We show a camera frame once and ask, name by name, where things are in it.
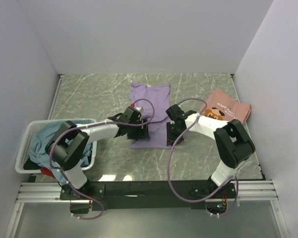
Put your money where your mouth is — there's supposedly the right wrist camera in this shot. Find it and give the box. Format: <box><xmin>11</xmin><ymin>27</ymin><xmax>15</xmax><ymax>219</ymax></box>
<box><xmin>166</xmin><ymin>104</ymin><xmax>188</xmax><ymax>122</ymax></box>

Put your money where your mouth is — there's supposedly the light blue t shirt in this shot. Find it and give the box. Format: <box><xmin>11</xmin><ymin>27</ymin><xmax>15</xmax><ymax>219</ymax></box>
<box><xmin>28</xmin><ymin>119</ymin><xmax>95</xmax><ymax>185</ymax></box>

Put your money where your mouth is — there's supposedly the white laundry basket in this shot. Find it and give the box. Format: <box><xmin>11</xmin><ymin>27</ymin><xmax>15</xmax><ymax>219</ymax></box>
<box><xmin>14</xmin><ymin>118</ymin><xmax>98</xmax><ymax>174</ymax></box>

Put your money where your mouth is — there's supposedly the folded pink t shirt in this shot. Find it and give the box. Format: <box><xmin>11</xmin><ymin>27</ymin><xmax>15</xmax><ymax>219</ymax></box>
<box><xmin>201</xmin><ymin>88</ymin><xmax>252</xmax><ymax>123</ymax></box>

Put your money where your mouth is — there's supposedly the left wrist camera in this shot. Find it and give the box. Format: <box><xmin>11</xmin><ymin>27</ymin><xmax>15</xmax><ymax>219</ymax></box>
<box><xmin>120</xmin><ymin>104</ymin><xmax>144</xmax><ymax>124</ymax></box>

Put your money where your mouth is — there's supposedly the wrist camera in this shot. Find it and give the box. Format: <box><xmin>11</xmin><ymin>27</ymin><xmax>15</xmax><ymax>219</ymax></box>
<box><xmin>166</xmin><ymin>104</ymin><xmax>188</xmax><ymax>122</ymax></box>
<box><xmin>120</xmin><ymin>104</ymin><xmax>144</xmax><ymax>124</ymax></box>

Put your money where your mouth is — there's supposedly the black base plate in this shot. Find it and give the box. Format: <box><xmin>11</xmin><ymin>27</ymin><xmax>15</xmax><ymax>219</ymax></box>
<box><xmin>59</xmin><ymin>180</ymin><xmax>238</xmax><ymax>214</ymax></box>

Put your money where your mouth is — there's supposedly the aluminium rail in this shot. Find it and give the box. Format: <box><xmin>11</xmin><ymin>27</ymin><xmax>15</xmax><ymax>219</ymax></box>
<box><xmin>16</xmin><ymin>180</ymin><xmax>279</xmax><ymax>203</ymax></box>

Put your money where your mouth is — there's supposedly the purple t shirt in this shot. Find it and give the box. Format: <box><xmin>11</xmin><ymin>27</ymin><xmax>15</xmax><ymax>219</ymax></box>
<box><xmin>129</xmin><ymin>82</ymin><xmax>170</xmax><ymax>149</ymax></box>

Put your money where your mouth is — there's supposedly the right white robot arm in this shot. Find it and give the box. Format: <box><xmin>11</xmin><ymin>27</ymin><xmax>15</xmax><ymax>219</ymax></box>
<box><xmin>167</xmin><ymin>111</ymin><xmax>255</xmax><ymax>190</ymax></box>

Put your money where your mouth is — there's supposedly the black garment in basket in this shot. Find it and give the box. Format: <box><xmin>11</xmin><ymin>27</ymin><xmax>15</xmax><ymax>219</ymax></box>
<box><xmin>23</xmin><ymin>159</ymin><xmax>41</xmax><ymax>171</ymax></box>

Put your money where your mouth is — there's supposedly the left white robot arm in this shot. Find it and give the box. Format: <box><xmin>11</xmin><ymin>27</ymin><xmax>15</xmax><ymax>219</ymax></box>
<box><xmin>45</xmin><ymin>117</ymin><xmax>150</xmax><ymax>193</ymax></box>

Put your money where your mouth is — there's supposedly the red garment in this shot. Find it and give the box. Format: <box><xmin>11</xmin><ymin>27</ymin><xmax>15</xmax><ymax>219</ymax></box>
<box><xmin>40</xmin><ymin>167</ymin><xmax>55</xmax><ymax>178</ymax></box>

